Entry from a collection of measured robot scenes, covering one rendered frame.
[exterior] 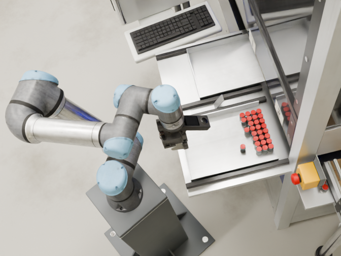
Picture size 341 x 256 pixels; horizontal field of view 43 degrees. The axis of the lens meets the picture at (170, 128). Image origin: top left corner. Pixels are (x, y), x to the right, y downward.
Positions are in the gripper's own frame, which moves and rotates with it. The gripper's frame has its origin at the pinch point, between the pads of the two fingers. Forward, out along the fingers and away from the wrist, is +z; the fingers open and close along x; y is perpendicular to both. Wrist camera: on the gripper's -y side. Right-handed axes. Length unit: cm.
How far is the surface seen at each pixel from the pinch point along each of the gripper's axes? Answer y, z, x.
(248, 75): -32, 21, -35
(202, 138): -6.4, 21.3, -11.2
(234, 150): -17.2, 21.4, -2.7
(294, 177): -33.0, 8.1, 17.8
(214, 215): -4, 110, -4
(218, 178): -8.4, 19.6, 7.4
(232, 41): -31, 21, -54
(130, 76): 29, 110, -113
